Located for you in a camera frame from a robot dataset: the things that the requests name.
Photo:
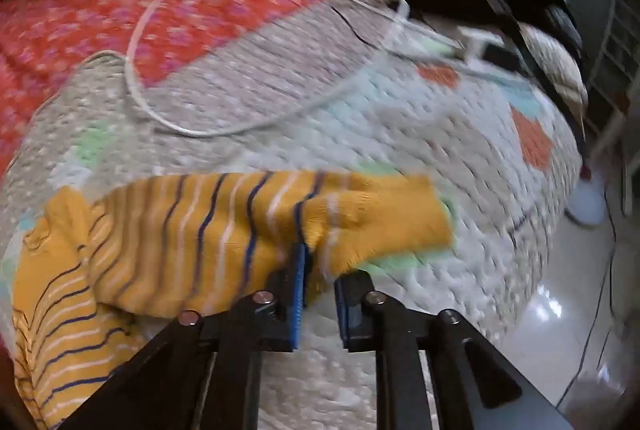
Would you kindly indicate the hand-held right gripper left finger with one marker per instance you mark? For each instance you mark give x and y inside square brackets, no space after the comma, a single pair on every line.
[298,290]

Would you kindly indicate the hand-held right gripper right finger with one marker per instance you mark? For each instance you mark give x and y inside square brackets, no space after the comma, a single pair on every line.
[345,310]

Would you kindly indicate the yellow striped small garment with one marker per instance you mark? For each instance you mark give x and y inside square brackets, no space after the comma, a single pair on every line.
[175,235]

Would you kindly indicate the pale quilted patchwork blanket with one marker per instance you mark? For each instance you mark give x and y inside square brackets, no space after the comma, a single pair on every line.
[400,149]

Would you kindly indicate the white round stand base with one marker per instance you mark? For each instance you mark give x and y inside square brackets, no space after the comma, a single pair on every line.
[587,205]

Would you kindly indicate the white charger adapter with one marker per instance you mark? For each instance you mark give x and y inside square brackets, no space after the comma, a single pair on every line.
[475,42]

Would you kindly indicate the pale patterned cushion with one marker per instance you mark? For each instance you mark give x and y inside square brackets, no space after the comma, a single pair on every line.
[555,59]

